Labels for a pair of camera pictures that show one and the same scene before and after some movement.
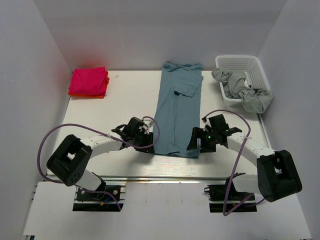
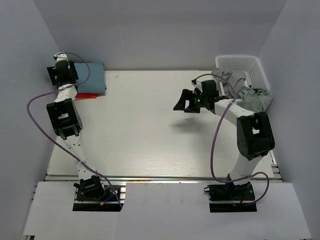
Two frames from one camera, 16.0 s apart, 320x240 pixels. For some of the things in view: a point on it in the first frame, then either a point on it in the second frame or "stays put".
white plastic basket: x=256 y=77 stays put
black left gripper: x=149 y=138 -> x=52 y=70
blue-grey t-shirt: x=179 y=109 -> x=96 y=83
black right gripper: x=200 y=133 -> x=186 y=95
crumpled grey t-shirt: x=235 y=86 stays put
